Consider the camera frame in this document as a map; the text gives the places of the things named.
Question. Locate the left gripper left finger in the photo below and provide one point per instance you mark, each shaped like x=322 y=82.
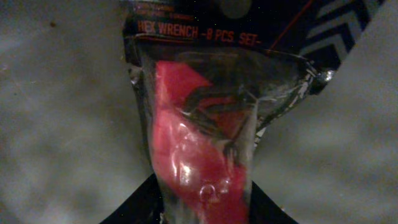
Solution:
x=143 y=206

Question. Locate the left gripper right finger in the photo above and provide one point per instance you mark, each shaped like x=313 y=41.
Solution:
x=263 y=210

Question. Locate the dark red snack packet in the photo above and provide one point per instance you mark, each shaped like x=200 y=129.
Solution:
x=210 y=76

